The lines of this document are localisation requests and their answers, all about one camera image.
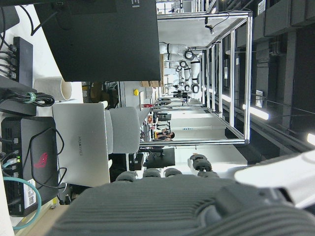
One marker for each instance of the grey ribbed right robot hand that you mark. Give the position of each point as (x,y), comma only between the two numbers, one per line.
(157,206)

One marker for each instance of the white paper cup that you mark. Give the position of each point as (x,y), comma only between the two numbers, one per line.
(55,88)

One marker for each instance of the person in black shirt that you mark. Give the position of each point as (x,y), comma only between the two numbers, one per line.
(166,135)

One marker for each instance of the grey office chair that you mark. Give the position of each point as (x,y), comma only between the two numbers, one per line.
(124,130)

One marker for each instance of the silver Huawei laptop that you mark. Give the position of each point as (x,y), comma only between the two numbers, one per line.
(81,145)

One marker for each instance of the yellow emergency stop button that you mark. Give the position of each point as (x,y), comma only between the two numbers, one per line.
(135,92)

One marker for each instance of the black ROG mini computer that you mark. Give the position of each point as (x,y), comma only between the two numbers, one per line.
(37,157)

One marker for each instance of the white humanoid robot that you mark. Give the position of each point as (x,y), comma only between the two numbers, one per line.
(180,66)

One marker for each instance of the black computer monitor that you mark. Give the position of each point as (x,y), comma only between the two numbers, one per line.
(103,39)

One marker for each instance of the aluminium frame cage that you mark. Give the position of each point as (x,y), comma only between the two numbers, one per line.
(236,81)

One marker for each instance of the black network switch box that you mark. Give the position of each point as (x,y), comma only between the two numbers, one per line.
(23,61)

